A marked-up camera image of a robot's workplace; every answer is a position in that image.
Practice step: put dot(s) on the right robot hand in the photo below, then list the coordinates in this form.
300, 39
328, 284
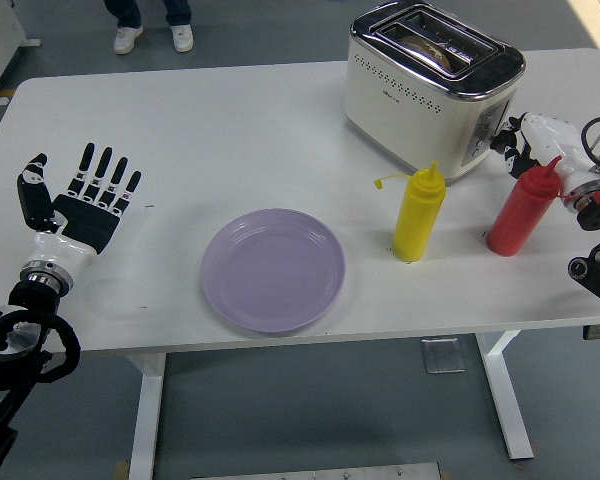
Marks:
550, 140

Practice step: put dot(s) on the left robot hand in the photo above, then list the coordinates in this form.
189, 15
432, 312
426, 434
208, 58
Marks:
87, 220

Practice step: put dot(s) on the slice of bread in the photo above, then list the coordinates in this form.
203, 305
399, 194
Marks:
427, 50

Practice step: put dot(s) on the cream and chrome toaster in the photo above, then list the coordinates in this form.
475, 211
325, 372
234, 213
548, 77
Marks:
395, 115

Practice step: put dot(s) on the purple round plate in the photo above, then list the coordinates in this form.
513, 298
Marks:
275, 270

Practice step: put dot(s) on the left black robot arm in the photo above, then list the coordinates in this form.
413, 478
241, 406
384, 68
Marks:
35, 300

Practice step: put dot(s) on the small metal floor plate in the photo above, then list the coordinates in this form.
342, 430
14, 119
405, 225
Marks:
442, 355

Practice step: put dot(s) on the long metal floor plate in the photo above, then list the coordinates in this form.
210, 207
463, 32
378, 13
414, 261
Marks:
315, 471

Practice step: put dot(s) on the red squeeze bottle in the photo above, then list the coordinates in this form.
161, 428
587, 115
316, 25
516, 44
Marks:
520, 215

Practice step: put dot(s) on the yellow squeeze bottle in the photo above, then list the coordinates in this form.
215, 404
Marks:
417, 220

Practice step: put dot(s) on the person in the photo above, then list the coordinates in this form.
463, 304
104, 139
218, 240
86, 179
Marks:
127, 37

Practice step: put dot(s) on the white table leg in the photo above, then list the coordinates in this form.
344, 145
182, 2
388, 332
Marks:
147, 415
507, 400

